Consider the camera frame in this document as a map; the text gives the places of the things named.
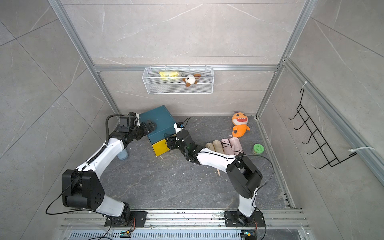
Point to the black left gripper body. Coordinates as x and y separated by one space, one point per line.
141 131

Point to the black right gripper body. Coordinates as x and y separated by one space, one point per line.
175 143

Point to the teal drawer cabinet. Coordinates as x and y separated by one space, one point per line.
164 123

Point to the beige umbrella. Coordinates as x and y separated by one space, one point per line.
218 146
210 146

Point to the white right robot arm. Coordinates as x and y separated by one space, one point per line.
243 174

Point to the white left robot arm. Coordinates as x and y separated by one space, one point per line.
82 189

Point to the pink folded umbrella left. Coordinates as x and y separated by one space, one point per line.
227 147

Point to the pink folded umbrella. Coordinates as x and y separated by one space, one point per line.
236 146
227 147

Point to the pink folded umbrella right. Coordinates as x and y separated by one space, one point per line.
236 146

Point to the blue grey cylinder case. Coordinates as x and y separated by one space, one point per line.
123 155

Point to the yellow item in basket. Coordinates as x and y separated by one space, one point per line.
170 75

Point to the brown white plush dog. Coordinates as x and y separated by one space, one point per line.
191 80

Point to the orange shark plush toy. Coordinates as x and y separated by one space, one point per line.
240 121

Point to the green lidded round tin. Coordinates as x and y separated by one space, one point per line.
258 149

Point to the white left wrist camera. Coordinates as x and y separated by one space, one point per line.
133 119

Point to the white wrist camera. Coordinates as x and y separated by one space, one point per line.
133 119
179 126

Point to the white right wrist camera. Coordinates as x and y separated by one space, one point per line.
179 126

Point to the white wire wall basket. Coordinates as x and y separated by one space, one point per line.
155 86

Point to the black wire wall hook rack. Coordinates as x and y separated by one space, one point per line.
316 136

